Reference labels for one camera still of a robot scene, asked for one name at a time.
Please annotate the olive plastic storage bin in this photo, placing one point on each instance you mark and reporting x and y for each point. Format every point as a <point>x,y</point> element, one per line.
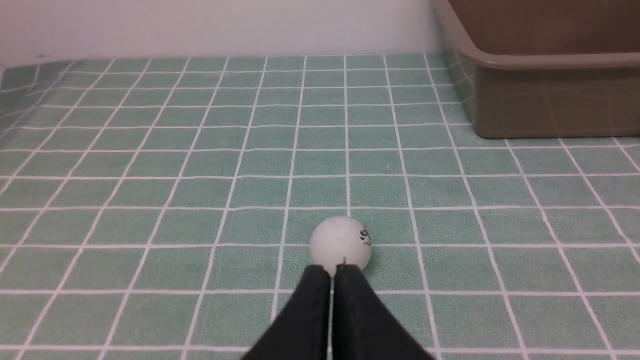
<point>544,69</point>

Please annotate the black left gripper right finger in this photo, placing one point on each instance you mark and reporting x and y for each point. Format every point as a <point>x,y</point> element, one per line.
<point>363,327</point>

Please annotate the white ball far left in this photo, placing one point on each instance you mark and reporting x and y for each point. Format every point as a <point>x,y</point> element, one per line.
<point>340,240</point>

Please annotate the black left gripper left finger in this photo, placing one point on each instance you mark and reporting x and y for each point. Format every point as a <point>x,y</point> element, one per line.
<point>301,330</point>

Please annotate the green checkered table mat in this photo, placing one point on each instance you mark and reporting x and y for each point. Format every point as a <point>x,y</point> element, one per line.
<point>161,209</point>

